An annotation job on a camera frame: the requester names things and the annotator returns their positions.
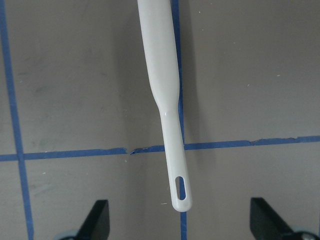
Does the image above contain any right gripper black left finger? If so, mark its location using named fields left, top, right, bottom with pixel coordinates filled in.
left=75, top=199, right=110, bottom=240

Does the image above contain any beige hand brush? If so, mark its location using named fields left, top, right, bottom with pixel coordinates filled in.
left=137, top=0, right=193, bottom=212

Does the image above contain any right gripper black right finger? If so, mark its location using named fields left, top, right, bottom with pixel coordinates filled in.
left=249, top=197, right=313, bottom=240

